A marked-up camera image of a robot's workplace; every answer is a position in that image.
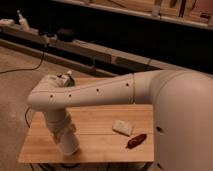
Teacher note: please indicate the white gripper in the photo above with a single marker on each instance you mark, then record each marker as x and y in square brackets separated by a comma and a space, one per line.
[57, 131]

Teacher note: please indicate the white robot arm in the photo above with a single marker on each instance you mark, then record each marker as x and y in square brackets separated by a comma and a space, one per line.
[182, 103]

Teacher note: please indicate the beige sponge block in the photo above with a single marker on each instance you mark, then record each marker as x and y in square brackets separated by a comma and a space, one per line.
[122, 127]

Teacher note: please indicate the reddish brown sausage toy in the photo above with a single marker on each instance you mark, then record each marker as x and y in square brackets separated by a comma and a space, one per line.
[135, 141]

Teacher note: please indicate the black box on ledge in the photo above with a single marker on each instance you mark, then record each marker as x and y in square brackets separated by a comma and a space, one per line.
[66, 35]

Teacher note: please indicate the white spray bottle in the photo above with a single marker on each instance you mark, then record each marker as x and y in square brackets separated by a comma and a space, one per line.
[23, 22]

